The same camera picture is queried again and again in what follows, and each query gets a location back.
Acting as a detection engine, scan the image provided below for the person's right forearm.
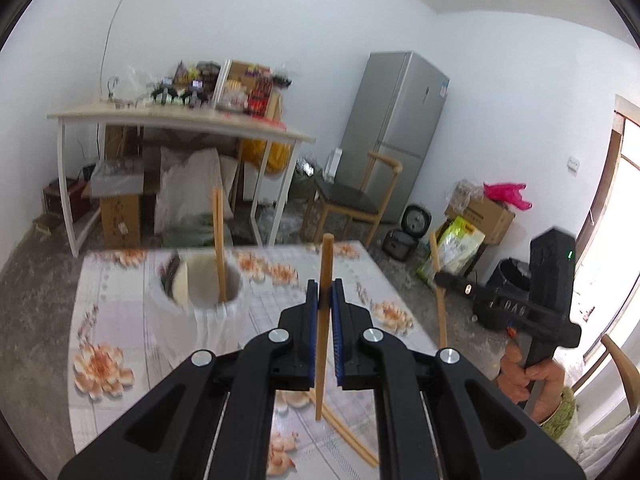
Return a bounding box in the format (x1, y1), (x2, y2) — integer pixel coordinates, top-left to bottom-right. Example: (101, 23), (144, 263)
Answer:
(539, 385), (579, 444)

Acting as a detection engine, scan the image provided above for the white fluffy blanket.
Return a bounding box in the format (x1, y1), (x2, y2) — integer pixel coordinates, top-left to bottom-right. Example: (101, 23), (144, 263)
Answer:
(575, 425), (622, 477)

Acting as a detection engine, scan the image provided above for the pale wooden chair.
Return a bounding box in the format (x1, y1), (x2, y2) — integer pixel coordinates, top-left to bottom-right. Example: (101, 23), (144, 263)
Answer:
(575, 334), (640, 417)

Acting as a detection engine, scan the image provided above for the black rice cooker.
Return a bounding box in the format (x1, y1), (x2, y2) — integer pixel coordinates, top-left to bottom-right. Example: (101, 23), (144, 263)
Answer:
(382, 205), (432, 263)

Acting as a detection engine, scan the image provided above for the tall cardboard box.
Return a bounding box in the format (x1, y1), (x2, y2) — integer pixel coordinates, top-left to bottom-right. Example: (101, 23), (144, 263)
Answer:
(100, 192), (144, 249)

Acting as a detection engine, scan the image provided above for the red oil bottle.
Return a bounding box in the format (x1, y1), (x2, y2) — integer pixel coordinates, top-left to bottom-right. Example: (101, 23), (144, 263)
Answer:
(248, 76), (274, 114)

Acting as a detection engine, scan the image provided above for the floral plaid tablecloth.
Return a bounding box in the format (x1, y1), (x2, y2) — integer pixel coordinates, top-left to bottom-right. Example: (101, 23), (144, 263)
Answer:
(67, 240), (442, 477)

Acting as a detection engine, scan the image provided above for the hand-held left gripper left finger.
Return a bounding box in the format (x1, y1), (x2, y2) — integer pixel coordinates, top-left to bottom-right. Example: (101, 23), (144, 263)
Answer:
(57, 280), (321, 480)

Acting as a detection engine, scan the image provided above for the white sack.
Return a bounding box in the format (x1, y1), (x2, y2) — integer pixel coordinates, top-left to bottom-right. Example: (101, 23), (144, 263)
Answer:
(154, 146), (237, 237)

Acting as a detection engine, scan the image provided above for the metal utensil holder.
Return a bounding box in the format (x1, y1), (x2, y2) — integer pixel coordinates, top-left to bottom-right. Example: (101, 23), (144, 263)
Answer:
(147, 252), (251, 376)

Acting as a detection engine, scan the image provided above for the silver refrigerator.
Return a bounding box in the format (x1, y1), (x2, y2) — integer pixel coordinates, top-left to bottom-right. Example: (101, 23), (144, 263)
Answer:
(336, 51), (450, 226)

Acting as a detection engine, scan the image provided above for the person's right hand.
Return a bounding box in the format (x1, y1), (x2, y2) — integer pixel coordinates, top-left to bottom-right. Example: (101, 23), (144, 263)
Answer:
(497, 340), (568, 425)

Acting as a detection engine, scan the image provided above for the plastic-wrapped box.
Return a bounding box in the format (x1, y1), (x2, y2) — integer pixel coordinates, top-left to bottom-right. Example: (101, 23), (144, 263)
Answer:
(90, 159), (146, 197)

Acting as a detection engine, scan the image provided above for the yellow plastic bag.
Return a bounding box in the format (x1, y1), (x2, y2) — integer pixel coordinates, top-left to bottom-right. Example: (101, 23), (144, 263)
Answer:
(242, 139), (294, 174)

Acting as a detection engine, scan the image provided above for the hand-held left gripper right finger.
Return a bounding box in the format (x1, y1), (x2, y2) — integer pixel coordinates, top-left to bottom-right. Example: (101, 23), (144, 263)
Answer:
(332, 278), (586, 480)

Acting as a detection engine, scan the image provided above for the dark green bag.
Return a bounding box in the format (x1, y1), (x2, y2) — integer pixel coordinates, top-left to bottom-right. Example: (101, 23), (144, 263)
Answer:
(292, 157), (322, 197)

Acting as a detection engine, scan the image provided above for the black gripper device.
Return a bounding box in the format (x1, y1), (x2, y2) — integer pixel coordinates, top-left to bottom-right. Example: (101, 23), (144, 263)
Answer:
(180, 80), (209, 109)
(150, 77), (177, 107)

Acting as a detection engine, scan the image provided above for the clear plastic tube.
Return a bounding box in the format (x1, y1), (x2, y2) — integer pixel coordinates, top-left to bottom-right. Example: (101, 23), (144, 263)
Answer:
(215, 59), (232, 109)

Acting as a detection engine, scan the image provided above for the green white rice bag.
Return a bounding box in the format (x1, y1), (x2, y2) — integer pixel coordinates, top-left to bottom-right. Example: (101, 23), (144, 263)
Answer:
(417, 216), (486, 282)

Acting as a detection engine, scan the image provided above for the dark red wooden box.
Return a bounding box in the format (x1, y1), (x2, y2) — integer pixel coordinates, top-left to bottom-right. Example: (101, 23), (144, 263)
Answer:
(42, 177), (94, 224)

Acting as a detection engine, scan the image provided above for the cream plastic spoon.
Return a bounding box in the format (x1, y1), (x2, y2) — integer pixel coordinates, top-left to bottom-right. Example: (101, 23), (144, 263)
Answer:
(172, 260), (192, 307)

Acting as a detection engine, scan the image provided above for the white cup holder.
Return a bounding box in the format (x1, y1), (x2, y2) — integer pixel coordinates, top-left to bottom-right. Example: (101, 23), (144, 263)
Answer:
(145, 252), (251, 363)

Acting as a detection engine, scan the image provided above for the small cardboard box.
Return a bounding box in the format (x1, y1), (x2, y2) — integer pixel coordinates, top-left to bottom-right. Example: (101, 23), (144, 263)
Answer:
(231, 61), (273, 86)

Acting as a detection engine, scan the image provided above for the wooden chopstick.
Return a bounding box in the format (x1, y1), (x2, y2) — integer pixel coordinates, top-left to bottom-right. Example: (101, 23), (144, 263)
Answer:
(429, 232), (449, 350)
(211, 187), (229, 306)
(305, 390), (381, 467)
(314, 233), (335, 420)

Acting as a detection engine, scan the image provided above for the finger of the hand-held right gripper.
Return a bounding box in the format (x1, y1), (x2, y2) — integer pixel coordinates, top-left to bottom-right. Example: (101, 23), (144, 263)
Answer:
(433, 271), (482, 300)

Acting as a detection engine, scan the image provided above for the white desk with wooden top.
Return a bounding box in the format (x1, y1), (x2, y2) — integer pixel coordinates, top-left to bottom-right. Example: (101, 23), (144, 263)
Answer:
(47, 102), (317, 259)

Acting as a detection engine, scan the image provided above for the clear plastic bag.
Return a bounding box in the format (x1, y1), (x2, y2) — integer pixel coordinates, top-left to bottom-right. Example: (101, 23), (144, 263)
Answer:
(452, 178), (489, 207)

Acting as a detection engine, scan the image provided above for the pink plastic bag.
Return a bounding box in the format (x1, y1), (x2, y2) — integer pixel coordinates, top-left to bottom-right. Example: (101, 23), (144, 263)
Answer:
(483, 182), (532, 211)

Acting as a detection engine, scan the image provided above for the wall cable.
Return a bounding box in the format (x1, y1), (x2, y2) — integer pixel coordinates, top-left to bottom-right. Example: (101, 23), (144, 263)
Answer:
(97, 0), (147, 107)

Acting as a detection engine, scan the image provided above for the printed cardboard box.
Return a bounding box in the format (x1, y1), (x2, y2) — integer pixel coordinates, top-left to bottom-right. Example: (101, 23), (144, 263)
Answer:
(445, 195), (516, 246)

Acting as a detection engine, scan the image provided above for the wooden window frame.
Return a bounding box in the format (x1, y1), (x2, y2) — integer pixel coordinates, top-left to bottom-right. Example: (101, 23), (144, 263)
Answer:
(575, 94), (640, 363)

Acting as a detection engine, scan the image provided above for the wooden chair with black seat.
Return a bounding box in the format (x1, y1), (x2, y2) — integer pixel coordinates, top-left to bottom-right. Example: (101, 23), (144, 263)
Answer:
(302, 151), (404, 247)

